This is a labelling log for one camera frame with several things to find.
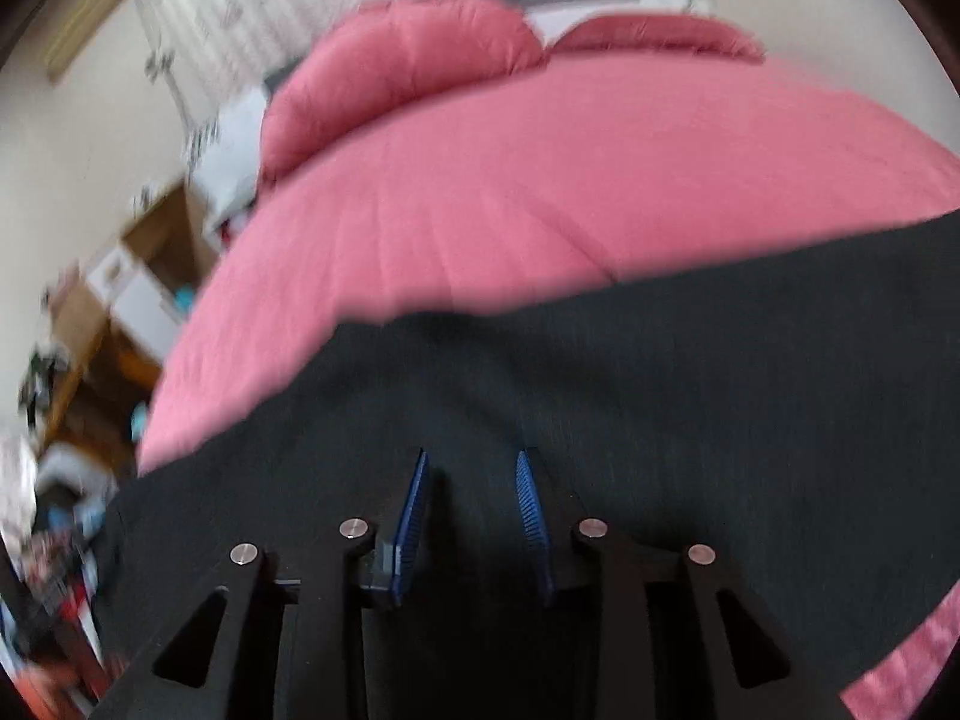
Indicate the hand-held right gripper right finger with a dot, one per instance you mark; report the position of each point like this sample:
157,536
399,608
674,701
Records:
534,525

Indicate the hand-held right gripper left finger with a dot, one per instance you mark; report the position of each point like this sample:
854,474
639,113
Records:
411,525

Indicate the black knit garment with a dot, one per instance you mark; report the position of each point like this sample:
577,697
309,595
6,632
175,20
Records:
675,390

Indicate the bed with pink sheet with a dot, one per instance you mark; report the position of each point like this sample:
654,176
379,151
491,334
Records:
525,187

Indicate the wooden desk with white doors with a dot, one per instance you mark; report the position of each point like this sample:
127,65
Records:
112,330

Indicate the large pink pillow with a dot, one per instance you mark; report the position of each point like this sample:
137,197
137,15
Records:
390,67

